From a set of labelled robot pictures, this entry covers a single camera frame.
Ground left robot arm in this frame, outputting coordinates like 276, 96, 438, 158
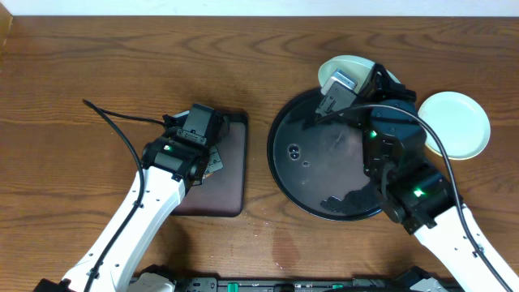
34, 162, 188, 291

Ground black rectangular water tray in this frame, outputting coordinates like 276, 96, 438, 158
171, 111, 248, 217

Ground black round tray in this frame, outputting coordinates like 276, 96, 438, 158
267, 88, 381, 221

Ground light blue plate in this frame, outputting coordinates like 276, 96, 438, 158
317, 54, 401, 88
418, 92, 491, 160

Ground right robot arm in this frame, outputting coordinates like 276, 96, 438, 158
315, 63, 518, 291

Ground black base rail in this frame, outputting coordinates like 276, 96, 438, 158
129, 265, 463, 292

